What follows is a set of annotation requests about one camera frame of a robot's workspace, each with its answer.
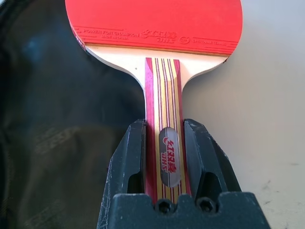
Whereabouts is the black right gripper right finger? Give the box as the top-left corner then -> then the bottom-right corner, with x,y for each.
183,118 -> 241,195

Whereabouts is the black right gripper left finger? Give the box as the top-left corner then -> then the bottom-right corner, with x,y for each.
95,118 -> 146,229

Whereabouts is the red black paddle case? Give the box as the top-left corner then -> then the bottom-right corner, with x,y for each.
0,0 -> 145,229

